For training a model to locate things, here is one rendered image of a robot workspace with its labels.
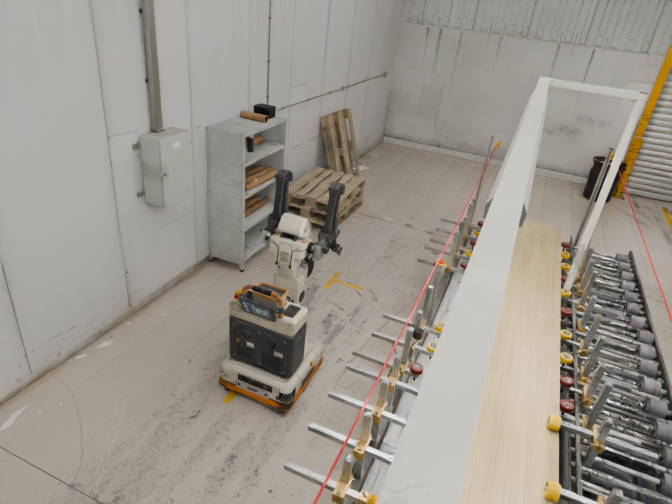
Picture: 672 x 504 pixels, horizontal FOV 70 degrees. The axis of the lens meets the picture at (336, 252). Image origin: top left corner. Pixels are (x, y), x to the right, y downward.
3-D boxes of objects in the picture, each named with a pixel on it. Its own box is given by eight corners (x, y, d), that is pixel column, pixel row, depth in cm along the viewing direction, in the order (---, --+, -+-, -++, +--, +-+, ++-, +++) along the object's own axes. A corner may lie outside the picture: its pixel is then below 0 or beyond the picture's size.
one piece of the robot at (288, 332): (288, 394, 361) (295, 303, 321) (226, 369, 377) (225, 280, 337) (307, 367, 389) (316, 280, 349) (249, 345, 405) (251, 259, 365)
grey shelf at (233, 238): (209, 261, 550) (205, 126, 476) (251, 232, 624) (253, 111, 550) (242, 272, 536) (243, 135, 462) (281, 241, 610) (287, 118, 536)
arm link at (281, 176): (273, 170, 357) (285, 173, 354) (281, 167, 369) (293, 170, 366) (266, 226, 373) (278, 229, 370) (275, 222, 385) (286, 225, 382)
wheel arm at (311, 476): (283, 469, 219) (283, 464, 217) (286, 464, 221) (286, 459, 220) (357, 503, 208) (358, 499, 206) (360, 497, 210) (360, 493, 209)
